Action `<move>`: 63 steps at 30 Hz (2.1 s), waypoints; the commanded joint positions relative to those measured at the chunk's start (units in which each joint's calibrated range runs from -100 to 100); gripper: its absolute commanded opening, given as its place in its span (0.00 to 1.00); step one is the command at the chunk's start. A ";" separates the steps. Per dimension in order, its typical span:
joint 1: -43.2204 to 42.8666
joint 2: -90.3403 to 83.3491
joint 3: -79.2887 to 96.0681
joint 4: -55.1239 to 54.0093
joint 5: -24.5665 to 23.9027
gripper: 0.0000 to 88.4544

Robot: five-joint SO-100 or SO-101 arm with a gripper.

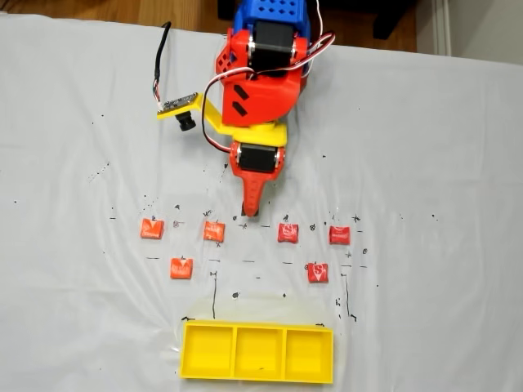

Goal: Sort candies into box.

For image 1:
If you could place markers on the red candy with round logo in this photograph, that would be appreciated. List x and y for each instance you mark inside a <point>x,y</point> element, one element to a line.
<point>288,233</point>

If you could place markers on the orange candy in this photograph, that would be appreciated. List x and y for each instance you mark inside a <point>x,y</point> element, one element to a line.
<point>181,269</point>
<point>214,231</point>
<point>152,229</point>

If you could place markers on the red candy with brand text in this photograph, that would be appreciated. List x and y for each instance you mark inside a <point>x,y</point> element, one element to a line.
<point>340,235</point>

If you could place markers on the red candy with triangle logo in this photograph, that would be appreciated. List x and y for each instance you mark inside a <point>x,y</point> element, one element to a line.
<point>318,273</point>

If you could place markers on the yellow three-compartment box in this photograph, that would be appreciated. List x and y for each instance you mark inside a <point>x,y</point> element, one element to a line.
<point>208,355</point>

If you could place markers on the white plastic table cover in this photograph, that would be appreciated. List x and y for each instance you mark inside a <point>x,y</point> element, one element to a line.
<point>61,163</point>

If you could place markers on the camera board in yellow mount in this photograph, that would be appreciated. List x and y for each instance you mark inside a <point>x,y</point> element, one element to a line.
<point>180,104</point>

